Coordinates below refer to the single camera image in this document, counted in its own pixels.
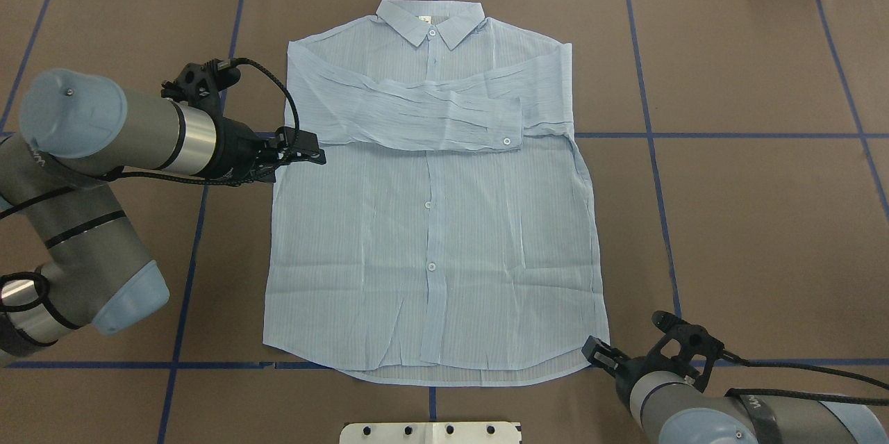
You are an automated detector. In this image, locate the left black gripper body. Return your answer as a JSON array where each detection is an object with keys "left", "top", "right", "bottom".
[{"left": 204, "top": 115, "right": 281, "bottom": 184}]

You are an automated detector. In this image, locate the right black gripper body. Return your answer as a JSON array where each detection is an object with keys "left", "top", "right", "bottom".
[{"left": 603, "top": 350, "right": 657, "bottom": 396}]

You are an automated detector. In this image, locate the light blue button-up shirt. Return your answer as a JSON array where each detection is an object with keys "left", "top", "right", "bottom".
[{"left": 263, "top": 0, "right": 610, "bottom": 387}]

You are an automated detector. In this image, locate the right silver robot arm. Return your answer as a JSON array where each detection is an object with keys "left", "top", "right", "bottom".
[{"left": 582, "top": 334, "right": 887, "bottom": 443}]

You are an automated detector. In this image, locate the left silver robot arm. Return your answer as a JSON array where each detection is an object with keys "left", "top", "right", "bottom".
[{"left": 1, "top": 58, "right": 325, "bottom": 367}]

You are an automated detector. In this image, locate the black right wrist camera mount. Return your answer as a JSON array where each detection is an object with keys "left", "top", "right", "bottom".
[{"left": 642, "top": 311, "right": 725, "bottom": 393}]

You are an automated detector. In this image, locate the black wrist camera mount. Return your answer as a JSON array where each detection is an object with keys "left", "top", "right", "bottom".
[
  {"left": 160, "top": 60, "right": 241, "bottom": 117},
  {"left": 642, "top": 311, "right": 725, "bottom": 393}
]

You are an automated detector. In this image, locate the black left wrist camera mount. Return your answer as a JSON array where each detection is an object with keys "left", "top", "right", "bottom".
[{"left": 160, "top": 60, "right": 241, "bottom": 117}]

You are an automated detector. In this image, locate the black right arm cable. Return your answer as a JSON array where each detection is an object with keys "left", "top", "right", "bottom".
[{"left": 715, "top": 350, "right": 889, "bottom": 406}]

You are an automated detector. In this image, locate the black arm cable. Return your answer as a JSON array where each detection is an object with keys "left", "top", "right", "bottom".
[
  {"left": 104, "top": 58, "right": 301, "bottom": 188},
  {"left": 715, "top": 350, "right": 889, "bottom": 406}
]

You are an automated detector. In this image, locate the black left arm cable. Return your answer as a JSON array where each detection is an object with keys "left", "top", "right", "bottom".
[{"left": 104, "top": 58, "right": 301, "bottom": 188}]

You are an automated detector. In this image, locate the white pedestal column with base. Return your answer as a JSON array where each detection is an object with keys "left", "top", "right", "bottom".
[{"left": 339, "top": 421, "right": 523, "bottom": 443}]

